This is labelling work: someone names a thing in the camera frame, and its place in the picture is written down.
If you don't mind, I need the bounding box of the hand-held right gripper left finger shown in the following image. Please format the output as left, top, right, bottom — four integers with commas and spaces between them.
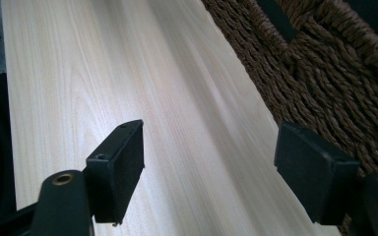
85, 119, 146, 226

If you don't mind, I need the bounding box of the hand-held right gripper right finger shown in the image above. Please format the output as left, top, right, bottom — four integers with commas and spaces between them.
273, 121, 361, 227

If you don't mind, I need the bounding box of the brown wicker basket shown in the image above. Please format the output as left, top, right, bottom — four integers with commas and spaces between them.
201, 0, 378, 236

